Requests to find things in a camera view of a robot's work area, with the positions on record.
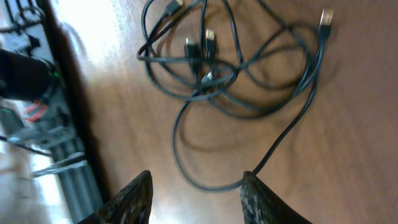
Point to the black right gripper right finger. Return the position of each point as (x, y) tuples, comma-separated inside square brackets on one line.
[(262, 206)]

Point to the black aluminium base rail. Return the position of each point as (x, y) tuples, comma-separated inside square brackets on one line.
[(67, 135)]

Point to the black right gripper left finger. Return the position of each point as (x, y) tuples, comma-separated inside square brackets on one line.
[(131, 205)]

